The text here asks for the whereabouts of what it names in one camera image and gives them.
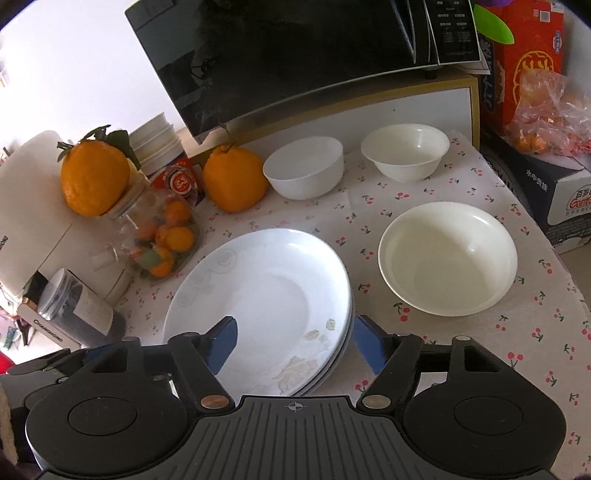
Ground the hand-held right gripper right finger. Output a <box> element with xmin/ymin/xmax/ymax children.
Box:
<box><xmin>355</xmin><ymin>315</ymin><xmax>520</xmax><ymax>411</ymax></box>

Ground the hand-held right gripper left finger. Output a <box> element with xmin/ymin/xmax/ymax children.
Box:
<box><xmin>69</xmin><ymin>316</ymin><xmax>238</xmax><ymax>411</ymax></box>

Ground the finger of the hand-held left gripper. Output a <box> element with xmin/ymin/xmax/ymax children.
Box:
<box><xmin>11</xmin><ymin>381</ymin><xmax>70</xmax><ymax>416</ymax></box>
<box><xmin>1</xmin><ymin>344</ymin><xmax>123</xmax><ymax>385</ymax></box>

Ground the white plate with grey print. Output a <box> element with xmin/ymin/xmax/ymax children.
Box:
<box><xmin>164</xmin><ymin>229</ymin><xmax>352</xmax><ymax>397</ymax></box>

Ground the cream flared bowl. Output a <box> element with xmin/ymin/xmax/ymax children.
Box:
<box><xmin>361</xmin><ymin>124</ymin><xmax>450</xmax><ymax>183</ymax></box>
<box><xmin>379</xmin><ymin>202</ymin><xmax>518</xmax><ymax>317</ymax></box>

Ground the white round bowl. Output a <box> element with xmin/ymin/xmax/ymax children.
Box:
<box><xmin>263</xmin><ymin>136</ymin><xmax>345</xmax><ymax>200</ymax></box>

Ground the clear jar with dark contents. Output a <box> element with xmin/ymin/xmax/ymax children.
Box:
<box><xmin>37</xmin><ymin>268</ymin><xmax>127</xmax><ymax>349</ymax></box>

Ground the glass jar of kumquats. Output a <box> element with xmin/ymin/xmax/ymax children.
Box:
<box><xmin>92</xmin><ymin>175</ymin><xmax>204</xmax><ymax>282</ymax></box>

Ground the cherry print tablecloth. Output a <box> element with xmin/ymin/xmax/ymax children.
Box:
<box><xmin>113</xmin><ymin>131</ymin><xmax>591</xmax><ymax>444</ymax></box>

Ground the white air fryer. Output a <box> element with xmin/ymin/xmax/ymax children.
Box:
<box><xmin>0</xmin><ymin>130</ymin><xmax>139</xmax><ymax>349</ymax></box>

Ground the red round tin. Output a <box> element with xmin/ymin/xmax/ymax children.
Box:
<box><xmin>150</xmin><ymin>157</ymin><xmax>206</xmax><ymax>207</ymax></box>

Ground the large orange with leaves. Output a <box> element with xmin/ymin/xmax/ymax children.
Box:
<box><xmin>57</xmin><ymin>124</ymin><xmax>136</xmax><ymax>217</ymax></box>

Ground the stack of white paper cups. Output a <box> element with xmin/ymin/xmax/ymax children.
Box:
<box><xmin>129</xmin><ymin>113</ymin><xmax>185</xmax><ymax>178</ymax></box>

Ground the dark box with white side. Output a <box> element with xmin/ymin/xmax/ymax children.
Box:
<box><xmin>480</xmin><ymin>124</ymin><xmax>591</xmax><ymax>254</ymax></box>

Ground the plastic bag of oranges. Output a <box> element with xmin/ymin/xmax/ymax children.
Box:
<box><xmin>505</xmin><ymin>69</ymin><xmax>591</xmax><ymax>158</ymax></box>

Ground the black microwave oven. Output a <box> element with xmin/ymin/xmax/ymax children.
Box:
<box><xmin>124</xmin><ymin>0</ymin><xmax>485</xmax><ymax>145</ymax></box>

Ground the red cardboard box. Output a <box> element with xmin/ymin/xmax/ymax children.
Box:
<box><xmin>480</xmin><ymin>0</ymin><xmax>566</xmax><ymax>134</ymax></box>

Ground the purple and green toy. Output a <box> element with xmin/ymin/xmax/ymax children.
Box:
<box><xmin>475</xmin><ymin>0</ymin><xmax>515</xmax><ymax>45</ymax></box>

